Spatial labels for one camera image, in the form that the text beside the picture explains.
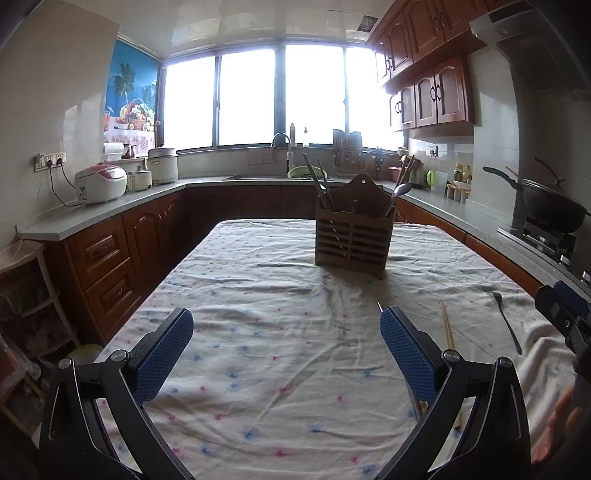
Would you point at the gas stove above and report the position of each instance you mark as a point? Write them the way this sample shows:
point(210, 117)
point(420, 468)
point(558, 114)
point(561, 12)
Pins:
point(549, 242)

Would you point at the wooden corner shelf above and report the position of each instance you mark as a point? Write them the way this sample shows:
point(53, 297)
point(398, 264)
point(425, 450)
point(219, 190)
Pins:
point(32, 295)

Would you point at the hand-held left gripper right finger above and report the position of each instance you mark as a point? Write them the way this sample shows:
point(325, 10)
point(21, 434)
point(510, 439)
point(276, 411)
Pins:
point(408, 355)

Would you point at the green cup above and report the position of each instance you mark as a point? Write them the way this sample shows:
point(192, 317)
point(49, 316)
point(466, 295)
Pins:
point(430, 180)

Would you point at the kitchen window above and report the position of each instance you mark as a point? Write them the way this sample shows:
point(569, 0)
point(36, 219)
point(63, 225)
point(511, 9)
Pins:
point(249, 97)

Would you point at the metal faucet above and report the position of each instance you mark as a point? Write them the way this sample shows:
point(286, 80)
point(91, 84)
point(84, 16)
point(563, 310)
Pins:
point(288, 152)

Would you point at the metal spoon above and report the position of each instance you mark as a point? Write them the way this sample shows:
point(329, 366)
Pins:
point(400, 190)

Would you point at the wall poster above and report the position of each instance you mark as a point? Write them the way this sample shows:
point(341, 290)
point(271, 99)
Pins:
point(131, 92)

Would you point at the small white cooking pot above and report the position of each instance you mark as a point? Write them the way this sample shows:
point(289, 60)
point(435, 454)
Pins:
point(138, 179)

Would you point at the metal kettle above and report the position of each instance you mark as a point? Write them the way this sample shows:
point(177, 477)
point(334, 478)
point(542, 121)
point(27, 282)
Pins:
point(418, 177)

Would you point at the wooden base cabinets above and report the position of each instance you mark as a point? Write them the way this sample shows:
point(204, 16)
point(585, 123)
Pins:
point(120, 258)

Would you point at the pink box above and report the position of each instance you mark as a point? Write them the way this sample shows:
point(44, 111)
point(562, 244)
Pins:
point(393, 174)

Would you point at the kitchen sink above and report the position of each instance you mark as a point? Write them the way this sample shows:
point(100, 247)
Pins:
point(254, 177)

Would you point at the pink dishcloth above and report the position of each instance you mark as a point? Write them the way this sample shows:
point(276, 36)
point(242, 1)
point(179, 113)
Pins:
point(261, 157)

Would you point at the large white cooker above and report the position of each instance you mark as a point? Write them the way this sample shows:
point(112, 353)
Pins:
point(162, 167)

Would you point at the metal fork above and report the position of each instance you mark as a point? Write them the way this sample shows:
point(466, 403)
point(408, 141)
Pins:
point(505, 321)

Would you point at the range hood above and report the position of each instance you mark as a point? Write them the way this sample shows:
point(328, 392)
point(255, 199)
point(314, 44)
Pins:
point(540, 46)

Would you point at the black wok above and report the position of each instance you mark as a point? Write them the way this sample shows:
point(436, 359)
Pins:
point(549, 207)

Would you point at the scissors holder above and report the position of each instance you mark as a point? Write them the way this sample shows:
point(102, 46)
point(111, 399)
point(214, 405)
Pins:
point(376, 164)

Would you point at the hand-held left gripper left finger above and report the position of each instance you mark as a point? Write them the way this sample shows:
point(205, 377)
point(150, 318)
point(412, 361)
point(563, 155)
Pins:
point(161, 355)

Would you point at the double wall socket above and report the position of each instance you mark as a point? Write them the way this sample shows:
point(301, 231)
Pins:
point(50, 160)

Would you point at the white pitcher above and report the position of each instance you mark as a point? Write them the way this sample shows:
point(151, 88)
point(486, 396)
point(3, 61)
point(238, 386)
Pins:
point(441, 182)

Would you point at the floral tablecloth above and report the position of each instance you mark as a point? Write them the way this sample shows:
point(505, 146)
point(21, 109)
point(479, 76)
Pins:
point(277, 300)

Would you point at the pink white rice cooker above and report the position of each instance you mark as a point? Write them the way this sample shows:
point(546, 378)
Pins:
point(101, 184)

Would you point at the wooden utensil holder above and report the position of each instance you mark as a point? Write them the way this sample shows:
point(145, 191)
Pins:
point(353, 244)

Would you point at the green bowl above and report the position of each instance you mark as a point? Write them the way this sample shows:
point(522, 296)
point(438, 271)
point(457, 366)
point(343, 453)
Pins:
point(85, 356)

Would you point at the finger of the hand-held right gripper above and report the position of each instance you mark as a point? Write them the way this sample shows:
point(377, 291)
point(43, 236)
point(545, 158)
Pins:
point(575, 299)
point(551, 302)

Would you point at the person's right hand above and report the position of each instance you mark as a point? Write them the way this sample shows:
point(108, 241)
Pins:
point(554, 427)

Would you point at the wooden wall cabinets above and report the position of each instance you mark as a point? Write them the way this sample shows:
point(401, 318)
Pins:
point(434, 69)

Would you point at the green colander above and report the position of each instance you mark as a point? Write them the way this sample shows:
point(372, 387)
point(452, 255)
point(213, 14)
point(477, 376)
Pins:
point(300, 173)

